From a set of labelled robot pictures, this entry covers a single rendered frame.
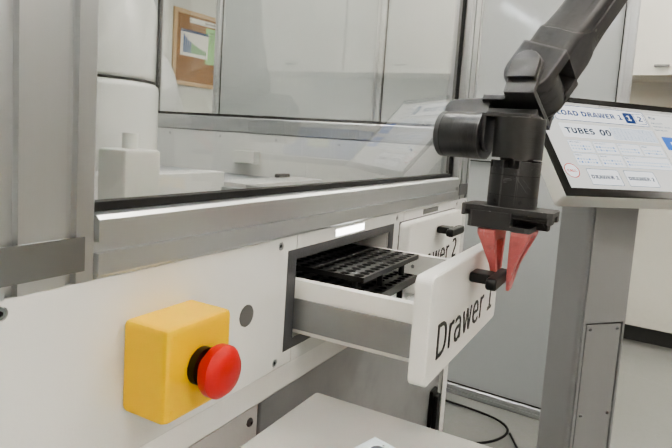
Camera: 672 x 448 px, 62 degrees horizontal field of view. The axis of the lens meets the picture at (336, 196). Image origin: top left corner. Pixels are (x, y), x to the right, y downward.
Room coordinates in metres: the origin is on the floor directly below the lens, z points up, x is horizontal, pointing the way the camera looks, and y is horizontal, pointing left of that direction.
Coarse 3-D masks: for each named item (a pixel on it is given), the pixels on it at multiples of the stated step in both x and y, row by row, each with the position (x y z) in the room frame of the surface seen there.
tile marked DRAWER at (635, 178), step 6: (624, 174) 1.35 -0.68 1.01; (630, 174) 1.36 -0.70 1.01; (636, 174) 1.36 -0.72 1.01; (642, 174) 1.37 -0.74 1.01; (648, 174) 1.38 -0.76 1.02; (630, 180) 1.34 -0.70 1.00; (636, 180) 1.35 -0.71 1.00; (642, 180) 1.36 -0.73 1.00; (648, 180) 1.36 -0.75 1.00; (654, 180) 1.37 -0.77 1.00; (636, 186) 1.34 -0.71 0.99; (642, 186) 1.34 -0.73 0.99; (648, 186) 1.35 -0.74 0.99; (654, 186) 1.35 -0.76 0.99; (660, 186) 1.36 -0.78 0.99
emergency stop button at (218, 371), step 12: (216, 348) 0.40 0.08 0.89; (228, 348) 0.40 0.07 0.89; (204, 360) 0.39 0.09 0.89; (216, 360) 0.39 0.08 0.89; (228, 360) 0.40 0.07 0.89; (240, 360) 0.41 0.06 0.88; (204, 372) 0.39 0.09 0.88; (216, 372) 0.39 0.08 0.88; (228, 372) 0.40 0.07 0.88; (204, 384) 0.39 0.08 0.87; (216, 384) 0.39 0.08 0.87; (228, 384) 0.40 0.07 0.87; (216, 396) 0.39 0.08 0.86
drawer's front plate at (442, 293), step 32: (480, 256) 0.68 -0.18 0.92; (416, 288) 0.53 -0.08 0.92; (448, 288) 0.57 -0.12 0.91; (480, 288) 0.69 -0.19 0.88; (416, 320) 0.53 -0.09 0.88; (448, 320) 0.58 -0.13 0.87; (480, 320) 0.71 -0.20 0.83; (416, 352) 0.53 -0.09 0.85; (448, 352) 0.59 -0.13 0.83; (416, 384) 0.53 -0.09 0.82
